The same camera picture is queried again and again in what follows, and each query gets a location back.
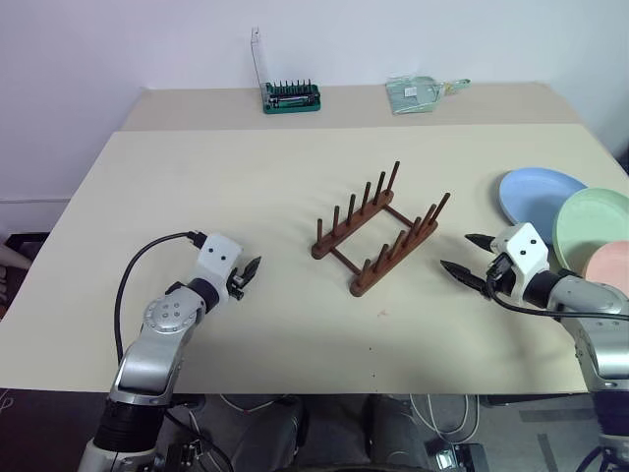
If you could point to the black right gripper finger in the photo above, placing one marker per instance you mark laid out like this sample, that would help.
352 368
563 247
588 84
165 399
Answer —
464 274
480 241

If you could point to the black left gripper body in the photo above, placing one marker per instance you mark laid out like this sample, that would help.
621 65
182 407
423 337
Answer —
238 284

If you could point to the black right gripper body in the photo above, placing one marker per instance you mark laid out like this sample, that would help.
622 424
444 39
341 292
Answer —
500 268

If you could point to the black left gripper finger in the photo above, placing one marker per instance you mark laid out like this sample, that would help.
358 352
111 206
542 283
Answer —
254 264
248 278

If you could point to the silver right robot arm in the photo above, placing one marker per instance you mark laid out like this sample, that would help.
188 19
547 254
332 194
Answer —
597 314

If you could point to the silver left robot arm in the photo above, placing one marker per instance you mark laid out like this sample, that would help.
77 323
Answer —
159 319

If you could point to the brown wooden plate rack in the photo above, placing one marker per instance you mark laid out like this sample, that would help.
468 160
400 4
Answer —
376 231

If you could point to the blue plate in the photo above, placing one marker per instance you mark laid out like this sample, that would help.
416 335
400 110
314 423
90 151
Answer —
533 196

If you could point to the green plate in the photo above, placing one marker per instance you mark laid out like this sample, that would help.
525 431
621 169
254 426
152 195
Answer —
592 221

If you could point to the red plate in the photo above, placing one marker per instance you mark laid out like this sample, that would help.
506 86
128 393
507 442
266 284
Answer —
611 263

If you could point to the dark grey rounded shape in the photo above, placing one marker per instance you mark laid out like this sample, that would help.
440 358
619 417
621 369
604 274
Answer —
268 432

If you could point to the green screwdriver bit set case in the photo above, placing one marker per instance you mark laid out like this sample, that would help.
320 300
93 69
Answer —
290 98

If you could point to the black box under table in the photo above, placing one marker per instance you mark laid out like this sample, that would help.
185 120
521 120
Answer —
457 456

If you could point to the dark furniture piece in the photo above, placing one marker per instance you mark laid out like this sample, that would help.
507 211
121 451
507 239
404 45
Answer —
19 265

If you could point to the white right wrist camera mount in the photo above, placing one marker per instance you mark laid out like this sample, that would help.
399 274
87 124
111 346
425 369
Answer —
526 251

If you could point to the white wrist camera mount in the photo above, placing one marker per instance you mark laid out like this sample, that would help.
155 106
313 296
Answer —
526 251
216 255

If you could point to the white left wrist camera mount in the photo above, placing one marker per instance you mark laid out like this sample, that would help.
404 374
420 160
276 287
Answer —
216 255

